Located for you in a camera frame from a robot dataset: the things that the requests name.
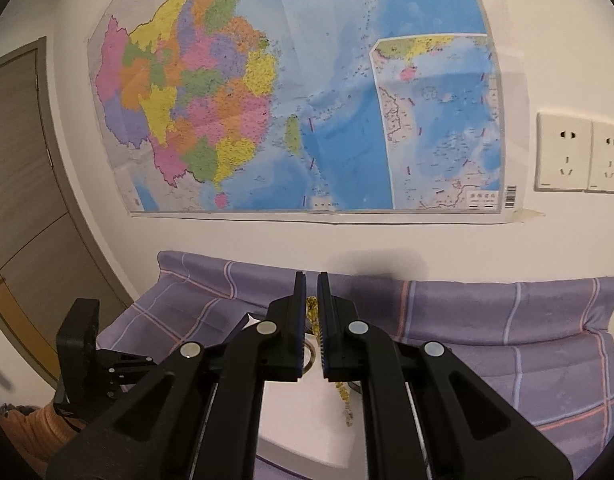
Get gold chain necklace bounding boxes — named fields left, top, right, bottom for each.
left=305, top=294, right=356, bottom=428

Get orange sleeved left forearm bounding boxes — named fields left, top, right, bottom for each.
left=0, top=403, right=87, bottom=479

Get black tray white lining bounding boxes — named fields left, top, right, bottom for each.
left=257, top=333, right=365, bottom=471

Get grey brown wooden door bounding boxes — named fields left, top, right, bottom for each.
left=0, top=38, right=132, bottom=385

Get purple plaid bed sheet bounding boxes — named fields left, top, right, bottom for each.
left=98, top=252, right=614, bottom=474

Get colourful wall map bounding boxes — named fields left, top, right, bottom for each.
left=87, top=0, right=505, bottom=222

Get white wall socket left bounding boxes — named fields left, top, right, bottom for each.
left=535, top=112, right=592, bottom=192

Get white wall socket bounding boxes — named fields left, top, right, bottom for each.
left=588, top=122, right=614, bottom=193
left=535, top=112, right=592, bottom=192

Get white wall socket middle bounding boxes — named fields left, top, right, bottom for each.
left=588, top=122, right=614, bottom=193

